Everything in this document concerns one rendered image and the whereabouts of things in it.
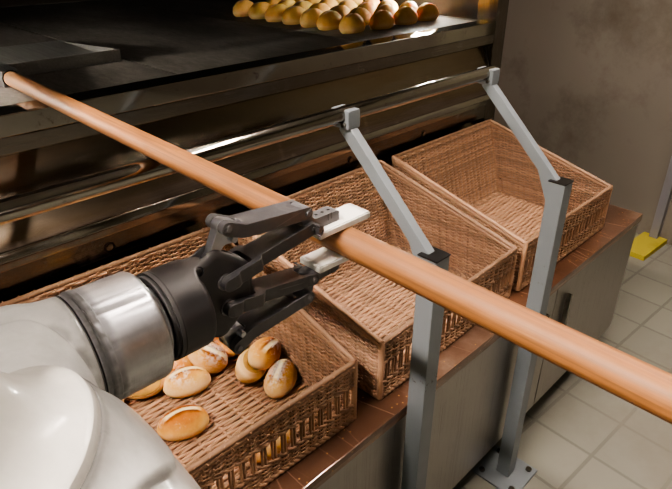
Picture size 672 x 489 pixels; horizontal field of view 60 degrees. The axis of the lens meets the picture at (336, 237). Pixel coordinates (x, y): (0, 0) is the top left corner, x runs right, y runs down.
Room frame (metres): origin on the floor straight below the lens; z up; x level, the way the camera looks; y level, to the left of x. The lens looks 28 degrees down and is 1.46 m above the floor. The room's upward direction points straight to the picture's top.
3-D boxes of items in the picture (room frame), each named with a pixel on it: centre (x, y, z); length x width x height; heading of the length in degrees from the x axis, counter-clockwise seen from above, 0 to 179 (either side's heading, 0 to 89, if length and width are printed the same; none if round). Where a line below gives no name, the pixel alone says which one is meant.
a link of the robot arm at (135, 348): (0.36, 0.16, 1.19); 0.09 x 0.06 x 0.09; 44
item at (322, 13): (2.18, 0.00, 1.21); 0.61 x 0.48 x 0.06; 45
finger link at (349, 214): (0.52, 0.00, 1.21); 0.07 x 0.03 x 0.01; 134
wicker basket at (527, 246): (1.70, -0.53, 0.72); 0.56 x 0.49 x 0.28; 135
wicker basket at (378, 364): (1.29, -0.11, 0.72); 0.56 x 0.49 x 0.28; 136
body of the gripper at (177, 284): (0.41, 0.11, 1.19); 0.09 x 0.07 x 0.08; 134
